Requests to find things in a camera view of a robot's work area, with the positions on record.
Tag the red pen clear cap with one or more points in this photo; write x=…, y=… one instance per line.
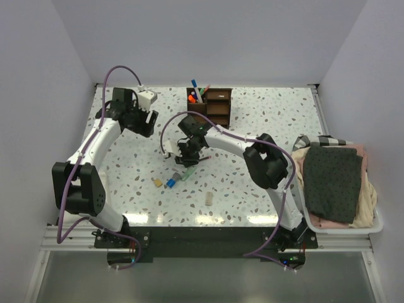
x=204, y=158

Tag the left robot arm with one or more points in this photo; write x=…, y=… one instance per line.
x=78, y=188

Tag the beige eraser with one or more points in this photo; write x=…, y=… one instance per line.
x=209, y=199

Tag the aluminium frame rail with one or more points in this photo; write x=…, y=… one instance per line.
x=244, y=238

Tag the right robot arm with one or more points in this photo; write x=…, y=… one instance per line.
x=270, y=167

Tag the brown wooden desk organizer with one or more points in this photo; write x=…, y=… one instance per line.
x=216, y=105

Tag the dark grey dotted cloth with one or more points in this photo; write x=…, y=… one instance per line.
x=332, y=179

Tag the black white striped cloth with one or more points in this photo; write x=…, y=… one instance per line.
x=305, y=141

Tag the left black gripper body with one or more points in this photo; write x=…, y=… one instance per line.
x=138, y=117

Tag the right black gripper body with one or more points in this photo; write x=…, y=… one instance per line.
x=189, y=148

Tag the blue capped white marker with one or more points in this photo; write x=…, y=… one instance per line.
x=197, y=91

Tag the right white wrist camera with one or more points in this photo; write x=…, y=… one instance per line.
x=171, y=148

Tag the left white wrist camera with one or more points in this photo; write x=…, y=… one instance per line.
x=146, y=98

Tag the green transparent tube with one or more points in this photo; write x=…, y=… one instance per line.
x=188, y=173

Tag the black orange marker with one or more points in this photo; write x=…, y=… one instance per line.
x=191, y=99

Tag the white laundry tray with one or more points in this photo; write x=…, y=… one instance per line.
x=377, y=221

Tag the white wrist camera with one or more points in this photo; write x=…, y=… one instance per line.
x=171, y=148
x=146, y=98

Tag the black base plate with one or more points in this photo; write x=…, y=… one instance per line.
x=161, y=251

